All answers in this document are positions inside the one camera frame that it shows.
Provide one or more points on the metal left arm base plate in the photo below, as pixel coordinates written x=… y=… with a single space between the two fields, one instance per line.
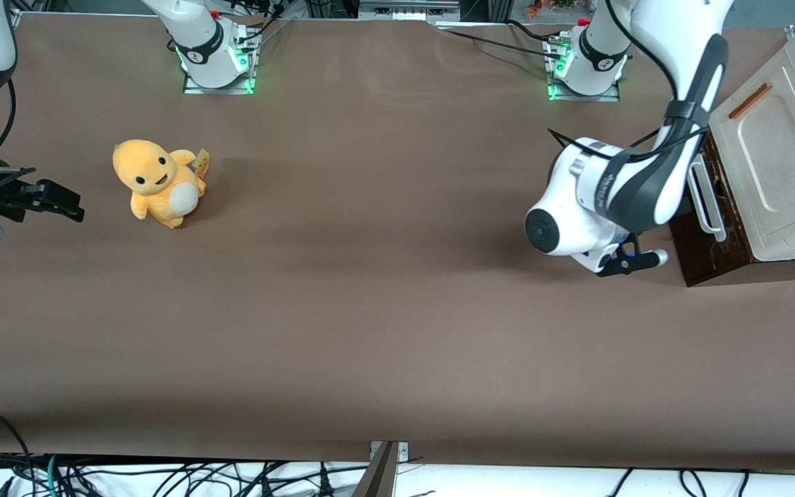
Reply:
x=584 y=96

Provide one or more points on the grey metal frame rail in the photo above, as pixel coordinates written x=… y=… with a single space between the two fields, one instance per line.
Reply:
x=408 y=10

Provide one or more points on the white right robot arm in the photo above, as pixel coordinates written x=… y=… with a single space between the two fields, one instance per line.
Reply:
x=204 y=48

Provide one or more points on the metal table edge bracket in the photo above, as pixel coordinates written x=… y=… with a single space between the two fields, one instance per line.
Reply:
x=387 y=469

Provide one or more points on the white wooden drawer cabinet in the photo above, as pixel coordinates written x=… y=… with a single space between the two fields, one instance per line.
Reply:
x=784 y=159

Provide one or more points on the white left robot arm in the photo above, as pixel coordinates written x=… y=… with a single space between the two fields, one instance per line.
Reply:
x=577 y=207

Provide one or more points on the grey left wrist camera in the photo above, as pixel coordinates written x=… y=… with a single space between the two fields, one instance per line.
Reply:
x=639 y=262

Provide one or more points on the yellow plush toy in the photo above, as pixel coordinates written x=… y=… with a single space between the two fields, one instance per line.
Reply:
x=156 y=183

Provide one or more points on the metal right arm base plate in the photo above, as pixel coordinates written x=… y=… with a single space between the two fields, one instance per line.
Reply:
x=218 y=88

